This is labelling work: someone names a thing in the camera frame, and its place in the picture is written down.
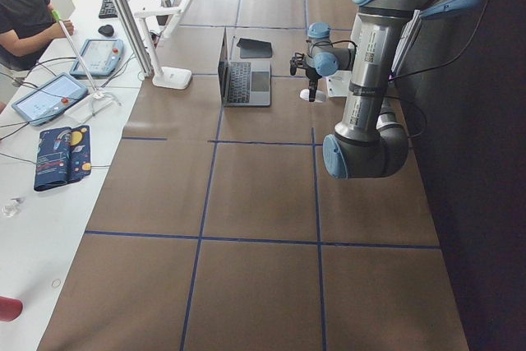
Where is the person in black shirt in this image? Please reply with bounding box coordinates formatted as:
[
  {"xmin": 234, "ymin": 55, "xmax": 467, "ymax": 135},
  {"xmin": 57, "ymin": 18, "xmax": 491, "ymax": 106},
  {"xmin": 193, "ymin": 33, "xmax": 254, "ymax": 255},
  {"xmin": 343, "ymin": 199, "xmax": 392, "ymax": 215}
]
[{"xmin": 1, "ymin": 0, "xmax": 74, "ymax": 71}]

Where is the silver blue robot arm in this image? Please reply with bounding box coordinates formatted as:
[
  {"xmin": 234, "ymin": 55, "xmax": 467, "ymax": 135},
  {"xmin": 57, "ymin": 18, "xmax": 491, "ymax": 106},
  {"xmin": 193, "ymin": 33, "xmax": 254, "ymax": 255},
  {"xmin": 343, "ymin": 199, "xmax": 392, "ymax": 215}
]
[{"xmin": 290, "ymin": 0, "xmax": 482, "ymax": 178}]

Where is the far teach pendant tablet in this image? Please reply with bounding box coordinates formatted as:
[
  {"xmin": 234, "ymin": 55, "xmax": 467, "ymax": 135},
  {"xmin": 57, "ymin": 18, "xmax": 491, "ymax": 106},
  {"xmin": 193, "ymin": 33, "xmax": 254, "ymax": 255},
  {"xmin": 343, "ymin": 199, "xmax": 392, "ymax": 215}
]
[{"xmin": 80, "ymin": 39, "xmax": 124, "ymax": 78}]

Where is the black mouse pad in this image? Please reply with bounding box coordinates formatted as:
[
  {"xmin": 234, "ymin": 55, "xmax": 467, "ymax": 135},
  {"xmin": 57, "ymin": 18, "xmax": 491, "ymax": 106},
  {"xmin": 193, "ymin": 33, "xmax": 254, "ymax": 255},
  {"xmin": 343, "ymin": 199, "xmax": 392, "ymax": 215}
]
[{"xmin": 237, "ymin": 38, "xmax": 273, "ymax": 58}]

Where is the red cylinder bottle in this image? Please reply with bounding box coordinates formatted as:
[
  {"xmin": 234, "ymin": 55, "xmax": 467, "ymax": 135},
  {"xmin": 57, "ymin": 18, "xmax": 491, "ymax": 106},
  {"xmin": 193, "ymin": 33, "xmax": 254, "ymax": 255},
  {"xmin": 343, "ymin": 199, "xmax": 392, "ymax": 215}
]
[{"xmin": 0, "ymin": 296, "xmax": 23, "ymax": 322}]

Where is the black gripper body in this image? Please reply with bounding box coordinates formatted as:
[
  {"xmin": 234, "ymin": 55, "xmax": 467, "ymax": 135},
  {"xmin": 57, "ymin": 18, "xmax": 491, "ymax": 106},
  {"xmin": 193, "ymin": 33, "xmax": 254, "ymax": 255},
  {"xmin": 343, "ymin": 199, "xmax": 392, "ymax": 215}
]
[{"xmin": 289, "ymin": 52, "xmax": 321, "ymax": 89}]

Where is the black desk mouse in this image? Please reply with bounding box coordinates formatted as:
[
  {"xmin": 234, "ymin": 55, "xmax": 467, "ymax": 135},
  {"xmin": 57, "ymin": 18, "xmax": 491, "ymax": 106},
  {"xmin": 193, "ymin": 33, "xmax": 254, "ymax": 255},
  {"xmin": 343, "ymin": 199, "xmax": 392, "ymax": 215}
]
[{"xmin": 98, "ymin": 24, "xmax": 114, "ymax": 38}]

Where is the aluminium frame post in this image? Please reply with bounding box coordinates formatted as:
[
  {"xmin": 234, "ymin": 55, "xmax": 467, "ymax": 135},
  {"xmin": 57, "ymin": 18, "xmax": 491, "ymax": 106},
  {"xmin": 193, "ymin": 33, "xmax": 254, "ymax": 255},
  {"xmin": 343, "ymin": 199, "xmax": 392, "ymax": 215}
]
[{"xmin": 113, "ymin": 0, "xmax": 153, "ymax": 78}]

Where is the white computer mouse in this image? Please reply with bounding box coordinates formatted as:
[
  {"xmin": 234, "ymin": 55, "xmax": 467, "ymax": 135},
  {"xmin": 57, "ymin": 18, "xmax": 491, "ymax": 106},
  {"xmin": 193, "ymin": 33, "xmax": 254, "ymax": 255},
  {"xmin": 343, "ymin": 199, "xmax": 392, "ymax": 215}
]
[{"xmin": 299, "ymin": 89, "xmax": 327, "ymax": 103}]

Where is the white desk lamp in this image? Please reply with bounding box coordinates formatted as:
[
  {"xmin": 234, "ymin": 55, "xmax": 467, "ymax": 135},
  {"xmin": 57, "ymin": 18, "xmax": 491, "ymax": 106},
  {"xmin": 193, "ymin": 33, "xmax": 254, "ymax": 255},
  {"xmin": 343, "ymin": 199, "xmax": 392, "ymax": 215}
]
[{"xmin": 133, "ymin": 0, "xmax": 192, "ymax": 90}]

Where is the blue patterned pouch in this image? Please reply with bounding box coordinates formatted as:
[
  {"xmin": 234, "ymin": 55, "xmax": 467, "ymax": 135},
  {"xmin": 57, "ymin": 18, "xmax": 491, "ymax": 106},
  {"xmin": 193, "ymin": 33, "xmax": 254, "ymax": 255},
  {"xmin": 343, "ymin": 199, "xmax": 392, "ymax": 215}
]
[{"xmin": 34, "ymin": 125, "xmax": 92, "ymax": 192}]

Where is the near teach pendant tablet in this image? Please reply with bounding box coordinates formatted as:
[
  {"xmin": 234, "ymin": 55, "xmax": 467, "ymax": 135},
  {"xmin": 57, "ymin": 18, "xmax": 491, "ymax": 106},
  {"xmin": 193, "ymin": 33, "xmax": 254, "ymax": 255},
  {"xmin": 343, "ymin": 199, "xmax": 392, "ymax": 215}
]
[{"xmin": 12, "ymin": 73, "xmax": 89, "ymax": 126}]

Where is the grey laptop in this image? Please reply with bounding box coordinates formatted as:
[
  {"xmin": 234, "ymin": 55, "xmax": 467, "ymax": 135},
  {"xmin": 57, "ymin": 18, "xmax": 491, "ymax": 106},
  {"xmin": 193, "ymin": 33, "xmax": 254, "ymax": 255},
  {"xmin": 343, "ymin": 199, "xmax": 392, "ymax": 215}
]
[{"xmin": 218, "ymin": 30, "xmax": 271, "ymax": 107}]

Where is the teach pendant tablet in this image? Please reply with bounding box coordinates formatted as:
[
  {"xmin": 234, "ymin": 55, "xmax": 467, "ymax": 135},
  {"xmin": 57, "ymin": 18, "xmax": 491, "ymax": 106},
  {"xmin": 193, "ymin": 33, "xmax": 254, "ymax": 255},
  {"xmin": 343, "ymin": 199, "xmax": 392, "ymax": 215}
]
[
  {"xmin": 12, "ymin": 73, "xmax": 89, "ymax": 126},
  {"xmin": 80, "ymin": 39, "xmax": 124, "ymax": 78}
]

